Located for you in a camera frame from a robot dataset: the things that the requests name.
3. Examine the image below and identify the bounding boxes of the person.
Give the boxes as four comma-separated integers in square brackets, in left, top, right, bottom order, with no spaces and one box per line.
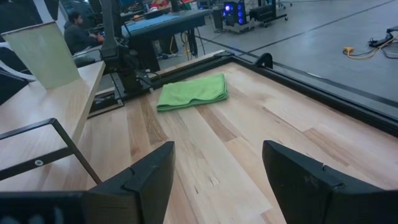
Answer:
[63,11,106,56]

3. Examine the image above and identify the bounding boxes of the folded green cloth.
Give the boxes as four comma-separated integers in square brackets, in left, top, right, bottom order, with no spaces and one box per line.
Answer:
[155,73,230,113]

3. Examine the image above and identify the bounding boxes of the black shelf support frame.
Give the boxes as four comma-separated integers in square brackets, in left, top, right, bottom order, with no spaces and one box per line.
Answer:
[0,117,103,185]

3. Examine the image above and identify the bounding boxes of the black equipment cart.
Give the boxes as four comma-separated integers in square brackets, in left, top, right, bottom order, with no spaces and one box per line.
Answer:
[248,0,289,25]

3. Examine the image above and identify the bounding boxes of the grey computer desk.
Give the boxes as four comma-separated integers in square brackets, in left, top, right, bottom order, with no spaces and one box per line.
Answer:
[120,8,214,73]

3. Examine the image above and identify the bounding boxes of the wooden shelf board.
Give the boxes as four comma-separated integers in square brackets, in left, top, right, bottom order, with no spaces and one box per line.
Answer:
[0,60,106,192]

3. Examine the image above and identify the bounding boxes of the black arched cable bracket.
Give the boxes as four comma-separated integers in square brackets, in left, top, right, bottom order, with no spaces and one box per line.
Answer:
[252,52,274,70]

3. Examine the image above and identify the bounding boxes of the yellow extension cable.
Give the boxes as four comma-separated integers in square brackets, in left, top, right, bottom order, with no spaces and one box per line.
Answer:
[342,36,398,60]

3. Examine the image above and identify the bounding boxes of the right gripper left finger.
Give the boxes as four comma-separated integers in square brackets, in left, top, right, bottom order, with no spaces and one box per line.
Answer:
[0,141,176,224]

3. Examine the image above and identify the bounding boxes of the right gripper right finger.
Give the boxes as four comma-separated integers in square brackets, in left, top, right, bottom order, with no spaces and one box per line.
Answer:
[262,139,398,224]

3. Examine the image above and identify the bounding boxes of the black metal table frame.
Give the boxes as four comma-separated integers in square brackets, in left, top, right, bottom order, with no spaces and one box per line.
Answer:
[88,49,398,138]

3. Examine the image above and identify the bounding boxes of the large cream white mug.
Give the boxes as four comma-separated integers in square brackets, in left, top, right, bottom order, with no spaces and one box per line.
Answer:
[0,21,81,90]

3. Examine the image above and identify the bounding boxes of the black power strip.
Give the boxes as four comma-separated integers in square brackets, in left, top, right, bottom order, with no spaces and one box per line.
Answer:
[368,26,398,48]

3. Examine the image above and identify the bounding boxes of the computer tower blue lights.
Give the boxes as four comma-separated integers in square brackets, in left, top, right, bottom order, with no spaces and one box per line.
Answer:
[221,1,248,27]

